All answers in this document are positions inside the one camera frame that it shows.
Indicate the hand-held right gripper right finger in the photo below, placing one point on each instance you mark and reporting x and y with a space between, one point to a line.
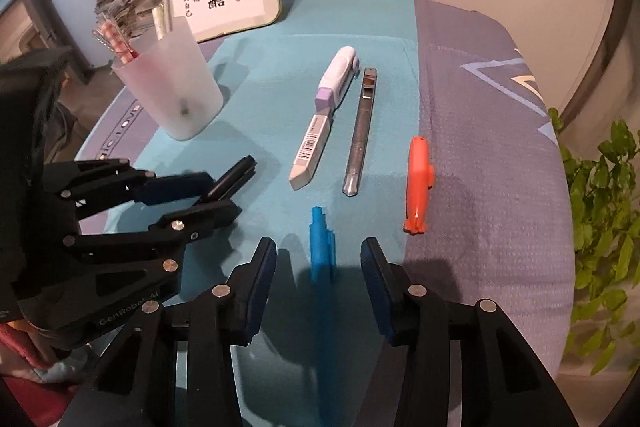
380 297

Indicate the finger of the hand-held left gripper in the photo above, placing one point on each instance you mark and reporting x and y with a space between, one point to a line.
170 187
200 222

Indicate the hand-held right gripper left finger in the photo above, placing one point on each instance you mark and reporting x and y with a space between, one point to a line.
260 292

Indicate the black pen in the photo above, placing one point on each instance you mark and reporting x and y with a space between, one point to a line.
235 174

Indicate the blue pen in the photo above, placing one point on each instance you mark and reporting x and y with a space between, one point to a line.
322 257

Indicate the translucent plastic cup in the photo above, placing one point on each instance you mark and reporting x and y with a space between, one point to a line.
165 97

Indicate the orange fish-shaped pen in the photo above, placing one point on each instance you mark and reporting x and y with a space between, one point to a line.
417 182

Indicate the red checkered pen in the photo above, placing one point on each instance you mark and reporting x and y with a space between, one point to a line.
117 42

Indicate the green patterned pen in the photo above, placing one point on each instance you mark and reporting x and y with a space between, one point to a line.
159 22

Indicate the grey utility knife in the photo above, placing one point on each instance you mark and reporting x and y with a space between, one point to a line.
362 127

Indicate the white purple correction pen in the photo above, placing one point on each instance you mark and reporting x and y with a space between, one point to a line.
330 92

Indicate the clear capped pen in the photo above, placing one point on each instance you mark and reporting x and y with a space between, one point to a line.
169 2

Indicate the blue grey patterned tablecloth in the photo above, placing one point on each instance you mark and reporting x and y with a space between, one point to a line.
475 157

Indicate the red cloth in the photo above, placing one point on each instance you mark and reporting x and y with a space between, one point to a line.
30 397

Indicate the green leafy plant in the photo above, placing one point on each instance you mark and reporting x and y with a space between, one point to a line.
600 207

